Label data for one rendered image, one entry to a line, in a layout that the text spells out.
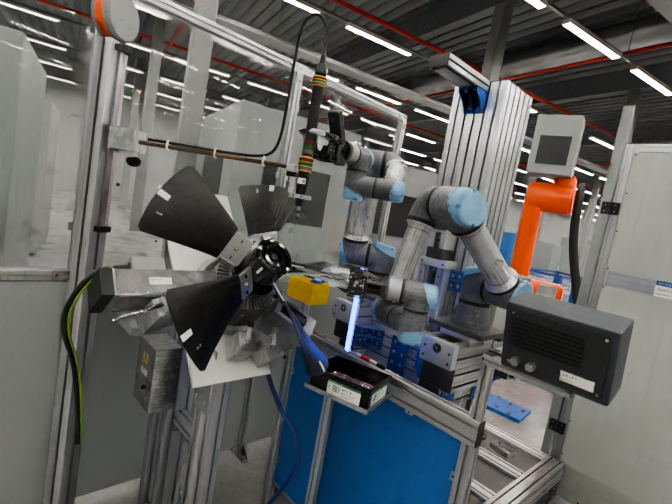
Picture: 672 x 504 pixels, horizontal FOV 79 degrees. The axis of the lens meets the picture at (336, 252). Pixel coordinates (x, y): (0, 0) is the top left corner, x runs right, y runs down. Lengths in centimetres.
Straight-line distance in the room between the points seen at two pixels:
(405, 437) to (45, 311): 134
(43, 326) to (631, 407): 269
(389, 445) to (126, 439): 115
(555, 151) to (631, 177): 238
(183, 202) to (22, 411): 108
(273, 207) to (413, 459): 94
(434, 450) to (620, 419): 146
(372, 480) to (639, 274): 171
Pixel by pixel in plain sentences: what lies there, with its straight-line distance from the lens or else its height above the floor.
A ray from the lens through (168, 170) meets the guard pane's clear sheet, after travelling 185.
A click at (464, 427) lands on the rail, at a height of 83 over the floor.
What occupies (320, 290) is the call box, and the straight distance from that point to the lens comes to 171.
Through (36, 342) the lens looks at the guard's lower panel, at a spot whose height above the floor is 73.
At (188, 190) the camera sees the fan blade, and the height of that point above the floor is 137.
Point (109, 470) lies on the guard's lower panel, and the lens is 220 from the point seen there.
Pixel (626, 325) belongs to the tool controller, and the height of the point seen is 124.
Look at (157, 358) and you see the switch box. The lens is 149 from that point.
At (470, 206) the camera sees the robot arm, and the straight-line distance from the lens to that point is 127.
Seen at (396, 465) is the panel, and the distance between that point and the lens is 158.
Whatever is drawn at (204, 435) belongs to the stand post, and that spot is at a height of 61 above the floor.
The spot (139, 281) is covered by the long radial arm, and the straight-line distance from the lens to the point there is 118.
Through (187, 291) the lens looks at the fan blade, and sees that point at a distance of 102.
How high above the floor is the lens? 138
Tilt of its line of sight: 6 degrees down
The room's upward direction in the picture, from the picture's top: 10 degrees clockwise
